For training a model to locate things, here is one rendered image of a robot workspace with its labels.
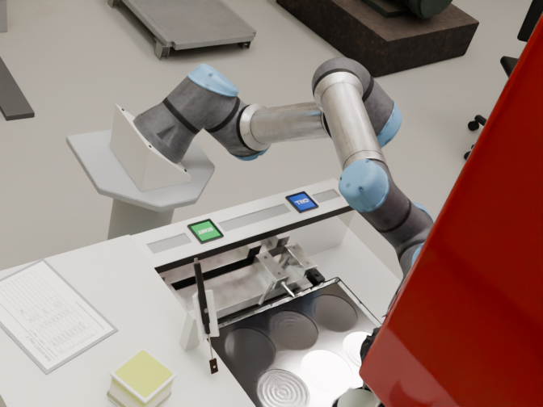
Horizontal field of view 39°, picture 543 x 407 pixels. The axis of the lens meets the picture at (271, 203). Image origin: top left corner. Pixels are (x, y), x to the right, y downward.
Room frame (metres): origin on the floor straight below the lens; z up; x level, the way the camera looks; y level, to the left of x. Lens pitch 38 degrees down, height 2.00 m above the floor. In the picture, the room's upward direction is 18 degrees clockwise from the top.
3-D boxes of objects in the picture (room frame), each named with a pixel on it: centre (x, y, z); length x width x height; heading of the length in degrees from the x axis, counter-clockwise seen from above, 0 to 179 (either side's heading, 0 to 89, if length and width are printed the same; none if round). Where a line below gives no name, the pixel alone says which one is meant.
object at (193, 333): (0.85, 0.05, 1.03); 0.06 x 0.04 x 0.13; 48
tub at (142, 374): (0.72, 0.11, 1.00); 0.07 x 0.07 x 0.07; 66
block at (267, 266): (1.18, -0.04, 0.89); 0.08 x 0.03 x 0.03; 48
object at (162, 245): (1.25, 0.03, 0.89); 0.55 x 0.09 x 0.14; 138
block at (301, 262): (1.24, -0.10, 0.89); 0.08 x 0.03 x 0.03; 48
